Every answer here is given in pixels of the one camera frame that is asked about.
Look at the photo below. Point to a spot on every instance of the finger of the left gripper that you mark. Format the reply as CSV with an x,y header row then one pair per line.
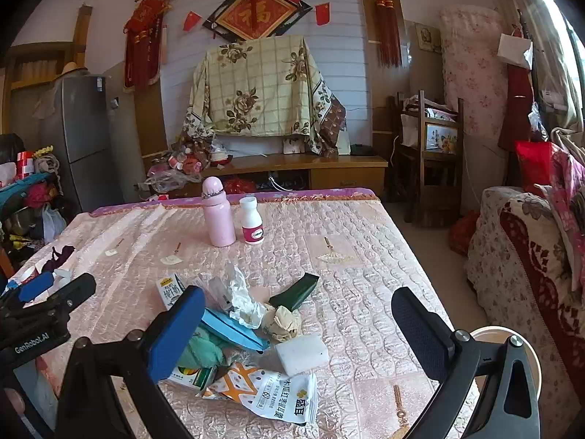
x,y
72,295
36,286

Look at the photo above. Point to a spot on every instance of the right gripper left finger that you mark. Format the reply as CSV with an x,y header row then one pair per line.
x,y
170,332

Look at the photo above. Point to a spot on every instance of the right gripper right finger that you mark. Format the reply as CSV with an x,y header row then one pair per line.
x,y
426,333

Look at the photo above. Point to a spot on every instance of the blue snack packet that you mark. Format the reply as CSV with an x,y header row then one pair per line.
x,y
230,330

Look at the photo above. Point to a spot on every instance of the white plastic wrapper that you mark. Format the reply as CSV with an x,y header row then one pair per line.
x,y
231,294

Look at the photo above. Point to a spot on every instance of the white round trash bin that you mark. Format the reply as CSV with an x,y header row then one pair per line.
x,y
515,343

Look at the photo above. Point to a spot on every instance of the small milk carton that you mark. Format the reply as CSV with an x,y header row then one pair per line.
x,y
170,289

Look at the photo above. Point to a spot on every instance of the teal green wrapper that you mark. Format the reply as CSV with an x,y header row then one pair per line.
x,y
204,350

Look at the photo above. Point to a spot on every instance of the green white carton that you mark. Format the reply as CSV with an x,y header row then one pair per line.
x,y
194,379

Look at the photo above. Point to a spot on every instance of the crumpled beige paper ball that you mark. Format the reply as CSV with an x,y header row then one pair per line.
x,y
281,324

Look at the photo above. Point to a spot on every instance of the pink water bottle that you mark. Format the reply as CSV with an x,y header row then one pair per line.
x,y
217,213

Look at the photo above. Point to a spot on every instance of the dark green wrapper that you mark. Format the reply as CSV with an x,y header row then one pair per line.
x,y
293,297

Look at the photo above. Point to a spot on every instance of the white pill bottle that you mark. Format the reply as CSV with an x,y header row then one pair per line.
x,y
251,220

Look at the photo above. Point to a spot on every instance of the pink quilted table cover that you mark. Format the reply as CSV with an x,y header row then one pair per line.
x,y
327,267

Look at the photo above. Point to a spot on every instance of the white foam block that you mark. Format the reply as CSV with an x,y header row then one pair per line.
x,y
302,353

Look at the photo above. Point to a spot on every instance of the sofa with floral cover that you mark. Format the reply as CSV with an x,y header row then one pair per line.
x,y
518,265

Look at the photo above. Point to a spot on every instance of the orange white printed bag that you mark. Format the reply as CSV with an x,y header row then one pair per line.
x,y
268,394

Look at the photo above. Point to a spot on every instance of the wooden tv cabinet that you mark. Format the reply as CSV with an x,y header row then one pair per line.
x,y
305,172

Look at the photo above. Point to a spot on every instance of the grey refrigerator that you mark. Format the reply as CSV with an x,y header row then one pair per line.
x,y
74,121

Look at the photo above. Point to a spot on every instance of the wooden shelf chair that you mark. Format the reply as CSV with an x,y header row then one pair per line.
x,y
427,160

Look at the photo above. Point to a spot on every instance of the red cushion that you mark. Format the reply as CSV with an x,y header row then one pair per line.
x,y
534,159

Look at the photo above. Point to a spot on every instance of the pink polka dot blanket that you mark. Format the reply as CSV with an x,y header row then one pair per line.
x,y
565,185

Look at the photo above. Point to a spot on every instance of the floral cloth covered television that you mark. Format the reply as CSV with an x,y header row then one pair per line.
x,y
265,88

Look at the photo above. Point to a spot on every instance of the pink floral covered mattress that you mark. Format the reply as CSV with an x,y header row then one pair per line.
x,y
472,71

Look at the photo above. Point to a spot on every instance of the left red chinese knot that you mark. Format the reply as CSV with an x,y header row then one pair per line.
x,y
144,35

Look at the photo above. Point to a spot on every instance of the red chinese knot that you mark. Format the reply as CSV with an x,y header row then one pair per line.
x,y
388,34
144,35

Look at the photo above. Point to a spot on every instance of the right red chinese knot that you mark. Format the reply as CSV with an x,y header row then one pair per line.
x,y
388,34

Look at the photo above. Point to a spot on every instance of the red fu wall plaque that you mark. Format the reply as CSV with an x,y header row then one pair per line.
x,y
243,20

